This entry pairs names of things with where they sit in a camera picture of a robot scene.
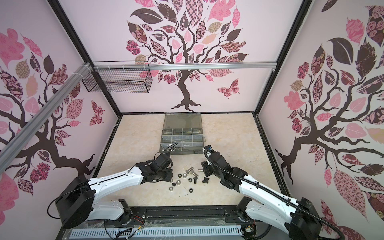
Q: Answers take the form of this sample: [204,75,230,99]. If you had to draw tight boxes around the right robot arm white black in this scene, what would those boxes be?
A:
[201,145,322,240]

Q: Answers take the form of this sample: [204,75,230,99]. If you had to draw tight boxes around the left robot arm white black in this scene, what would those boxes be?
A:
[55,153,173,230]

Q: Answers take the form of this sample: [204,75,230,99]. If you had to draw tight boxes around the black socket screw pair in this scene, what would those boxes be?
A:
[202,177,210,184]

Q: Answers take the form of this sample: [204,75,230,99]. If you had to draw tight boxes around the silver hex bolt upright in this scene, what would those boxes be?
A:
[186,167,194,174]

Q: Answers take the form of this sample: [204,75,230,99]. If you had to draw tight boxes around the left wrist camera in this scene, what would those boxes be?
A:
[155,153,172,169]

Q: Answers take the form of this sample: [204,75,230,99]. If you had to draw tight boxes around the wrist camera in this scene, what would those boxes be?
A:
[155,153,172,169]
[204,145,215,153]

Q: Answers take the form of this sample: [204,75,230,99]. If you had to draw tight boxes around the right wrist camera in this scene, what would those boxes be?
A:
[204,145,215,153]

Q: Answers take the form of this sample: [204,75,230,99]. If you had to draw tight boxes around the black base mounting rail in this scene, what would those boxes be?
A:
[56,199,256,229]

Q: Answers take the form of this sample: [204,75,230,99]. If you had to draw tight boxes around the white slotted cable duct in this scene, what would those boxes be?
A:
[67,226,243,240]

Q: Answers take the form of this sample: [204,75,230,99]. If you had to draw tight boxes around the black corrugated cable conduit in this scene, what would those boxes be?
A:
[203,148,346,240]

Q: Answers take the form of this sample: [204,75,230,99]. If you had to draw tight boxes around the black wire mesh basket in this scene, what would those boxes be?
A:
[82,60,153,94]

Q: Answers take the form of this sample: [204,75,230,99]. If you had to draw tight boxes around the aluminium rail back wall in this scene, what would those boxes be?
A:
[93,62,277,71]

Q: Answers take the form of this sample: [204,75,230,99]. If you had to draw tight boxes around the aluminium rail wall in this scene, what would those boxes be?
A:
[1,63,91,173]
[93,62,277,71]

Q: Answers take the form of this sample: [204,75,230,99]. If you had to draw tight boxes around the aluminium rail left wall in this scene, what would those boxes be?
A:
[1,63,91,173]

